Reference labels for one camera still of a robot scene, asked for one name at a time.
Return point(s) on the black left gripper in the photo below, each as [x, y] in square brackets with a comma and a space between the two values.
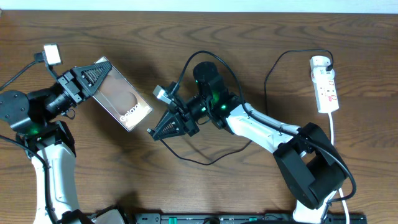
[74, 93]

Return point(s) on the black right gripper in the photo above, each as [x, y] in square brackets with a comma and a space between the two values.
[182, 122]

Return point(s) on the smartphone with bronze back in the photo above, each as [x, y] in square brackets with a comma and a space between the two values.
[121, 100]

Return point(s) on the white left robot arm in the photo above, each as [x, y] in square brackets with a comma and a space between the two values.
[48, 143]

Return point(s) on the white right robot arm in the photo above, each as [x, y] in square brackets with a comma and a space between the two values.
[308, 162]

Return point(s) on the white USB charger adapter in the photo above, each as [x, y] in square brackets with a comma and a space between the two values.
[321, 61]

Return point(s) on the white power strip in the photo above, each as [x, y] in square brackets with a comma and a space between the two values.
[325, 90]

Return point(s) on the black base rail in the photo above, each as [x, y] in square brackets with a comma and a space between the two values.
[115, 214]

